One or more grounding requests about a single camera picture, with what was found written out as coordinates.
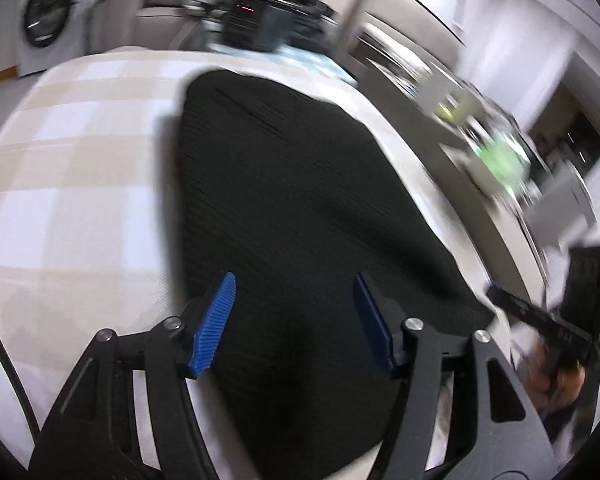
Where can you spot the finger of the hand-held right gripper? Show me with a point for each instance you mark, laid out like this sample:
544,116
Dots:
535,315

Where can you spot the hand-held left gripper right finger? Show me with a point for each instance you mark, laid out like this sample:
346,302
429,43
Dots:
372,325

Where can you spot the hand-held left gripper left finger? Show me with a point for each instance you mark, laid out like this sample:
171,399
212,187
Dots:
212,325

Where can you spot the black knit sweater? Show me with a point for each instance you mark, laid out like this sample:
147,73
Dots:
290,200

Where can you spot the pile of black clothes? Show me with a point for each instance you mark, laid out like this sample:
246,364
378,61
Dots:
300,0

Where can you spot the person's right hand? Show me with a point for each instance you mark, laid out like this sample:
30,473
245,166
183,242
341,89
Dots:
555,380

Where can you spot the white upright appliance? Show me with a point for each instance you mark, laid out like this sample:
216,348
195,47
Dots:
562,205

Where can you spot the green lidded white container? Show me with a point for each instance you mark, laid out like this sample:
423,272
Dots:
500,157

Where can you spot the grey side table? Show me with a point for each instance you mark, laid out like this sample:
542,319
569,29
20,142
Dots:
430,125

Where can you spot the checked tablecloth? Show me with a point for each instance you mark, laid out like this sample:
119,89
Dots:
80,160

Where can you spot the light blue mat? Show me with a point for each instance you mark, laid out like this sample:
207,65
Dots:
305,62

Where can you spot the black electric cooker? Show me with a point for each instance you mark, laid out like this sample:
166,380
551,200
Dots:
255,22

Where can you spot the grey sofa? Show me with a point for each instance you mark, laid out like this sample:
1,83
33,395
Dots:
155,25

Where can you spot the white washing machine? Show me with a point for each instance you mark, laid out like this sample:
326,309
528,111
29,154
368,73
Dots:
45,20

